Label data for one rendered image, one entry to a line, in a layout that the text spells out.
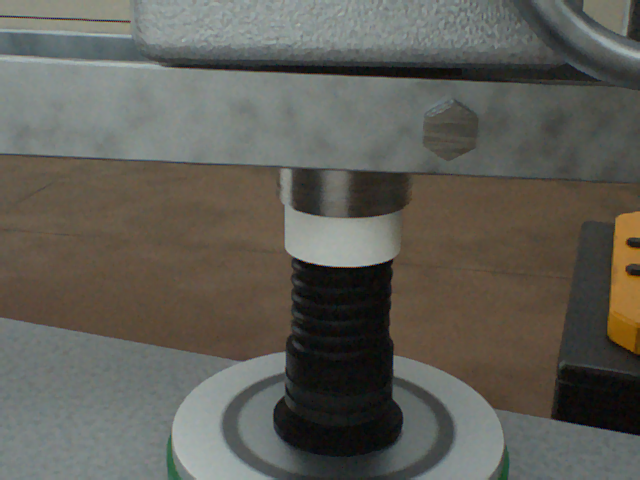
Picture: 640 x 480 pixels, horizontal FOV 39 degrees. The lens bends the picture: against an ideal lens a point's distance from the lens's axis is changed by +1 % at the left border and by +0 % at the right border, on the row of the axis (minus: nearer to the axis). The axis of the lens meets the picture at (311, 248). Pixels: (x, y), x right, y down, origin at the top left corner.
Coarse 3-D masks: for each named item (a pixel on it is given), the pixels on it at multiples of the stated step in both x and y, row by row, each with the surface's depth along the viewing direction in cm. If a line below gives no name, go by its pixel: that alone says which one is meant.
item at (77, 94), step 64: (0, 64) 45; (64, 64) 44; (128, 64) 45; (192, 64) 45; (256, 64) 55; (0, 128) 46; (64, 128) 46; (128, 128) 46; (192, 128) 45; (256, 128) 45; (320, 128) 45; (384, 128) 45; (448, 128) 44; (512, 128) 45; (576, 128) 45
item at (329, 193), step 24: (456, 72) 54; (288, 168) 50; (288, 192) 50; (312, 192) 49; (336, 192) 49; (360, 192) 49; (384, 192) 49; (408, 192) 51; (336, 216) 49; (360, 216) 49
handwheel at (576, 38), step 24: (528, 0) 33; (552, 0) 33; (528, 24) 34; (552, 24) 34; (576, 24) 34; (600, 24) 34; (552, 48) 34; (576, 48) 34; (600, 48) 34; (624, 48) 34; (600, 72) 34; (624, 72) 34
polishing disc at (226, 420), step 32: (224, 384) 63; (256, 384) 63; (416, 384) 63; (448, 384) 63; (192, 416) 58; (224, 416) 59; (256, 416) 59; (416, 416) 59; (448, 416) 59; (480, 416) 59; (192, 448) 55; (224, 448) 55; (256, 448) 55; (288, 448) 55; (416, 448) 55; (448, 448) 55; (480, 448) 55
